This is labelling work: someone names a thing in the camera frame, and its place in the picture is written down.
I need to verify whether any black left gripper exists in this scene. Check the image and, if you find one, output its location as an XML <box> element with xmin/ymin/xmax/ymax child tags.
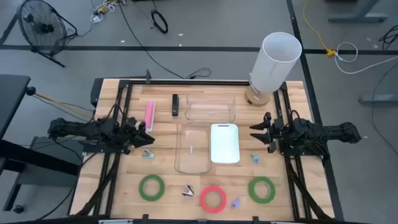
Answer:
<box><xmin>116</xmin><ymin>116</ymin><xmax>155</xmax><ymax>151</ymax></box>

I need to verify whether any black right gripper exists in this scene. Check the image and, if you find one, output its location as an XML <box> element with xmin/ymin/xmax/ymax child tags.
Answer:
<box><xmin>249</xmin><ymin>111</ymin><xmax>295</xmax><ymax>154</ymax></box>

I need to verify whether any pink white stapler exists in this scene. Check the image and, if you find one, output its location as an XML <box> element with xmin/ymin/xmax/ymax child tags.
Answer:
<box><xmin>144</xmin><ymin>100</ymin><xmax>156</xmax><ymax>133</ymax></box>

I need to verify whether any black stapler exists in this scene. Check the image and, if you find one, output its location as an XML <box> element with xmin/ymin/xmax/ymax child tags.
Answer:
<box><xmin>172</xmin><ymin>93</ymin><xmax>180</xmax><ymax>117</ymax></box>

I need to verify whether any green tape roll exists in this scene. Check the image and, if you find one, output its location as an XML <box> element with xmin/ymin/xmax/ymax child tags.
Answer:
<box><xmin>138</xmin><ymin>174</ymin><xmax>166</xmax><ymax>202</ymax></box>
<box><xmin>248</xmin><ymin>176</ymin><xmax>276</xmax><ymax>205</ymax></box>

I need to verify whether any red tape roll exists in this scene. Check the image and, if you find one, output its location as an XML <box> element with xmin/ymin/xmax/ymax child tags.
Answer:
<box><xmin>200</xmin><ymin>185</ymin><xmax>227</xmax><ymax>214</ymax></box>

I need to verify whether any white plastic bin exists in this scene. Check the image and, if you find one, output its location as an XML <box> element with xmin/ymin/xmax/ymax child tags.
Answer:
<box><xmin>210</xmin><ymin>123</ymin><xmax>241</xmax><ymax>165</ymax></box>

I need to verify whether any clear plastic bin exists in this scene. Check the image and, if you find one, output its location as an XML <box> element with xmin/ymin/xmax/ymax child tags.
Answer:
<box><xmin>185</xmin><ymin>93</ymin><xmax>236</xmax><ymax>123</ymax></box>
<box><xmin>174</xmin><ymin>123</ymin><xmax>213</xmax><ymax>174</ymax></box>

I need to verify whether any white cylinder lamp wooden base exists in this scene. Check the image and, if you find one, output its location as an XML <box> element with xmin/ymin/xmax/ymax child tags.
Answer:
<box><xmin>244</xmin><ymin>32</ymin><xmax>303</xmax><ymax>108</ymax></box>

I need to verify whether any grey desk foot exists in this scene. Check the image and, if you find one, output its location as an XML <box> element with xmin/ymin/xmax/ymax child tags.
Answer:
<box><xmin>328</xmin><ymin>0</ymin><xmax>389</xmax><ymax>23</ymax></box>
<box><xmin>358</xmin><ymin>93</ymin><xmax>398</xmax><ymax>105</ymax></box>

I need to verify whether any black desk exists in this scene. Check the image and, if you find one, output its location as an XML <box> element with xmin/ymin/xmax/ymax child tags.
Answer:
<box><xmin>0</xmin><ymin>73</ymin><xmax>85</xmax><ymax>215</ymax></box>

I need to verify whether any black floor fan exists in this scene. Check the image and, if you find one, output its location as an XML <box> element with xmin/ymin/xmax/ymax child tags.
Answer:
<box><xmin>17</xmin><ymin>0</ymin><xmax>78</xmax><ymax>68</ymax></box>

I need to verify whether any black aluminium table frame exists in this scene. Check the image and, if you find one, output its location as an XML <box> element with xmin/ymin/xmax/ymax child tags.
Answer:
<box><xmin>70</xmin><ymin>70</ymin><xmax>345</xmax><ymax>224</ymax></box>

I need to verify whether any long black floor cable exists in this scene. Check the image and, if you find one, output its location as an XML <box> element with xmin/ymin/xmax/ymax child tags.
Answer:
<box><xmin>118</xmin><ymin>0</ymin><xmax>212</xmax><ymax>80</ymax></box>

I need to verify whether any yellow floor cable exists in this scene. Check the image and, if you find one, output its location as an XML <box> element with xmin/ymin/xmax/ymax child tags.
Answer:
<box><xmin>302</xmin><ymin>0</ymin><xmax>336</xmax><ymax>57</ymax></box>

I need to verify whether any white floor cable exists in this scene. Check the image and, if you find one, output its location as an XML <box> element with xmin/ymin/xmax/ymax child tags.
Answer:
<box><xmin>334</xmin><ymin>42</ymin><xmax>398</xmax><ymax>75</ymax></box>

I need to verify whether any black coiled cable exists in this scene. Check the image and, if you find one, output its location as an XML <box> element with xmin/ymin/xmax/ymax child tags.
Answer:
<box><xmin>150</xmin><ymin>9</ymin><xmax>169</xmax><ymax>34</ymax></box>

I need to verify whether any power strip with cables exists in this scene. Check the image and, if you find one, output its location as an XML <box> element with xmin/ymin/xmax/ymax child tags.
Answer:
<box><xmin>90</xmin><ymin>0</ymin><xmax>127</xmax><ymax>24</ymax></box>

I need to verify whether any black cable bundle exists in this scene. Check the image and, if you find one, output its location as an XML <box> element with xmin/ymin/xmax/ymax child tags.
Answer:
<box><xmin>378</xmin><ymin>24</ymin><xmax>398</xmax><ymax>50</ymax></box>

